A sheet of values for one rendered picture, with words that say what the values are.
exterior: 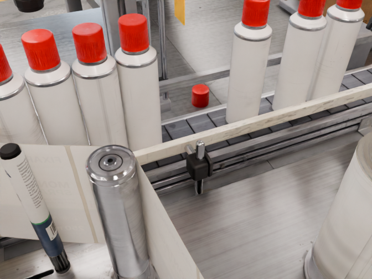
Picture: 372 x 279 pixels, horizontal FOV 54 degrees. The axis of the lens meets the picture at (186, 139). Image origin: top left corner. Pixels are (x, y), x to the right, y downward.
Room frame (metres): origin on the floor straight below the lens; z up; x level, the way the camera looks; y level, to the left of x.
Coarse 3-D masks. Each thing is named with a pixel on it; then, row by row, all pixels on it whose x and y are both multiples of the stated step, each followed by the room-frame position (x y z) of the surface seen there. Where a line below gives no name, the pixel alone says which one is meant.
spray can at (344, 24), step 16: (352, 0) 0.50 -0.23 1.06; (336, 16) 0.50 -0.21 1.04; (352, 16) 0.49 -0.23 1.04; (336, 32) 0.50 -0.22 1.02; (352, 32) 0.49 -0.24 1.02; (320, 48) 0.51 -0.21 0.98; (336, 48) 0.49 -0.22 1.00; (352, 48) 0.50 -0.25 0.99; (320, 64) 0.50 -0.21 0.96; (336, 64) 0.49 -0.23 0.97; (320, 80) 0.50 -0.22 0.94; (336, 80) 0.49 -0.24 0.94; (320, 96) 0.49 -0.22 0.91
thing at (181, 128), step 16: (352, 80) 0.58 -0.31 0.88; (368, 80) 0.58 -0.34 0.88; (272, 96) 0.53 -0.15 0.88; (208, 112) 0.48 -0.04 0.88; (224, 112) 0.48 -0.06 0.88; (320, 112) 0.48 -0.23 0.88; (336, 112) 0.49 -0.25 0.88; (176, 128) 0.44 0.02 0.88; (192, 128) 0.44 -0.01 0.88; (208, 128) 0.44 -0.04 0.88; (272, 128) 0.44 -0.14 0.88; (224, 144) 0.41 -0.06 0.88; (160, 160) 0.37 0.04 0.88; (176, 160) 0.37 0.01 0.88
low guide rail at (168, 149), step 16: (336, 96) 0.48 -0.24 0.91; (352, 96) 0.49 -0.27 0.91; (368, 96) 0.51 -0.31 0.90; (272, 112) 0.44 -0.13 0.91; (288, 112) 0.44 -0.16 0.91; (304, 112) 0.45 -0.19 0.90; (224, 128) 0.40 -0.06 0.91; (240, 128) 0.41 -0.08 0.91; (256, 128) 0.42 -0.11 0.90; (160, 144) 0.37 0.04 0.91; (176, 144) 0.37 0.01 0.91; (192, 144) 0.38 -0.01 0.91; (208, 144) 0.39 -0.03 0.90; (144, 160) 0.35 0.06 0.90
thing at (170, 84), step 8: (368, 32) 0.61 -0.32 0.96; (360, 40) 0.59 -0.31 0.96; (368, 40) 0.60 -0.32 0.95; (272, 56) 0.53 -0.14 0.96; (280, 56) 0.53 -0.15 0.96; (272, 64) 0.52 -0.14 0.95; (200, 72) 0.48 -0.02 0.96; (208, 72) 0.48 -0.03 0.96; (216, 72) 0.48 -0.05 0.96; (224, 72) 0.48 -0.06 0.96; (168, 80) 0.46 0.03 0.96; (176, 80) 0.46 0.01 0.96; (184, 80) 0.46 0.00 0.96; (192, 80) 0.46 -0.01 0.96; (200, 80) 0.47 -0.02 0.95; (208, 80) 0.47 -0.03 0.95; (160, 88) 0.44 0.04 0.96; (168, 88) 0.45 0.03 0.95; (176, 88) 0.45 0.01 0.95
